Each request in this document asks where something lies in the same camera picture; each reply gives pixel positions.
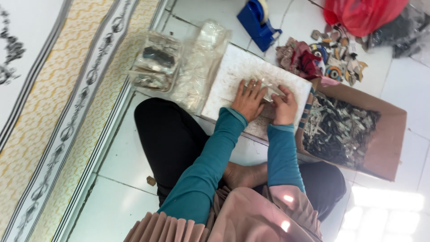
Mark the clear tape roll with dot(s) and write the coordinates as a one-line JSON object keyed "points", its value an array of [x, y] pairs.
{"points": [[262, 8]]}

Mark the heap of black silver pieces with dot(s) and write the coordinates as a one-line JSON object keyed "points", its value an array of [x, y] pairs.
{"points": [[339, 131]]}

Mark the red plastic bag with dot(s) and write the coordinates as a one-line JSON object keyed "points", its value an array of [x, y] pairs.
{"points": [[362, 15]]}

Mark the brown cardboard box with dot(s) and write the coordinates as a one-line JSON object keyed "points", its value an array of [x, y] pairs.
{"points": [[386, 141]]}

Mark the red patterned cloth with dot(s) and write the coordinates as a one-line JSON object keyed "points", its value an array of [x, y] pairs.
{"points": [[299, 60]]}

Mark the person's black trousers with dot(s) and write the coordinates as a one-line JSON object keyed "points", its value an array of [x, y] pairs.
{"points": [[168, 137]]}

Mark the small clear plastic packet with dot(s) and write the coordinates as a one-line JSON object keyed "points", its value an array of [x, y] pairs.
{"points": [[270, 91]]}

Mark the small brown scrap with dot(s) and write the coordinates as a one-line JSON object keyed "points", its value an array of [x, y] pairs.
{"points": [[151, 180]]}

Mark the yellow patterned floor mat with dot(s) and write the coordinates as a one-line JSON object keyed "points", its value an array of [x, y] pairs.
{"points": [[60, 111]]}

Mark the person's left hand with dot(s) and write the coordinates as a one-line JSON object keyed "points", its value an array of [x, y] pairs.
{"points": [[248, 104]]}

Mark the person's bare foot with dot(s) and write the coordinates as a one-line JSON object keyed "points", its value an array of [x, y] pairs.
{"points": [[243, 175]]}

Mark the stack of filled clear packets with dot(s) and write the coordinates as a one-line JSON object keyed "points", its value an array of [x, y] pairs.
{"points": [[156, 64]]}

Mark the white work board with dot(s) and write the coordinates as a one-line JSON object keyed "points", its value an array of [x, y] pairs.
{"points": [[235, 70]]}

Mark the pile of empty clear bags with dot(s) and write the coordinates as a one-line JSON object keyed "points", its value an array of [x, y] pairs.
{"points": [[201, 64]]}

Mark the person's pink pleated garment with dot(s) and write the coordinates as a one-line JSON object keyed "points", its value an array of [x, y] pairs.
{"points": [[242, 218]]}

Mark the blue tape dispenser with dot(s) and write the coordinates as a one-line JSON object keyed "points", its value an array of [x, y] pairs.
{"points": [[257, 28]]}

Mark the person's right hand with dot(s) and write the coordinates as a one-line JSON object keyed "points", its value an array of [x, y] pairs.
{"points": [[285, 109]]}

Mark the clear bag of dark pieces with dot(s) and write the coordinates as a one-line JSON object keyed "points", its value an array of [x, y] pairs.
{"points": [[403, 37]]}

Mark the pile of small card labels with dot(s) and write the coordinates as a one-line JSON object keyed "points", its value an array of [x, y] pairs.
{"points": [[339, 57]]}

